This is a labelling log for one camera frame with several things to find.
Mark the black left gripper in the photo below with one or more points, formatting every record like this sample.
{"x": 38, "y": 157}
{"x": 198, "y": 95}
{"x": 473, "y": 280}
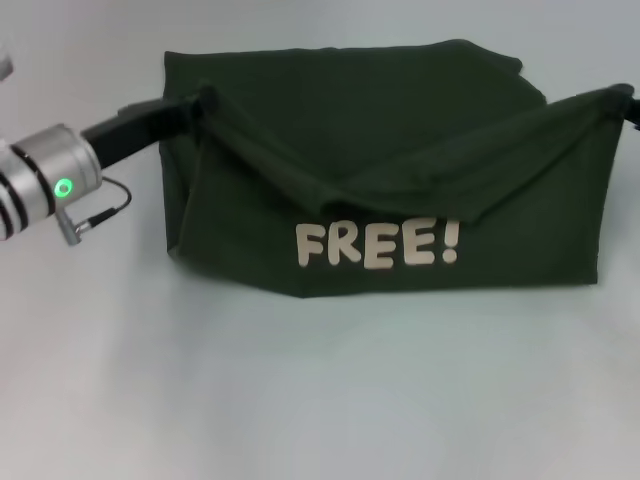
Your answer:
{"x": 135, "y": 127}

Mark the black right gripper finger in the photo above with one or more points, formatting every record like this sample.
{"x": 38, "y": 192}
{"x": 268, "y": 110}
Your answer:
{"x": 634, "y": 112}

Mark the dark green shirt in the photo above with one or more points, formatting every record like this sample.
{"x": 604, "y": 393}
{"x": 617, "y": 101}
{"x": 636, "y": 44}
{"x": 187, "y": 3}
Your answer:
{"x": 400, "y": 175}

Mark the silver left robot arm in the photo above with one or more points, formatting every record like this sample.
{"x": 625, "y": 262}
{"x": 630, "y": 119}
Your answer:
{"x": 45, "y": 175}

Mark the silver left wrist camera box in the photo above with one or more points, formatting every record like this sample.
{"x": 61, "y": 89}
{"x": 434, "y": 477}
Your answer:
{"x": 5, "y": 62}

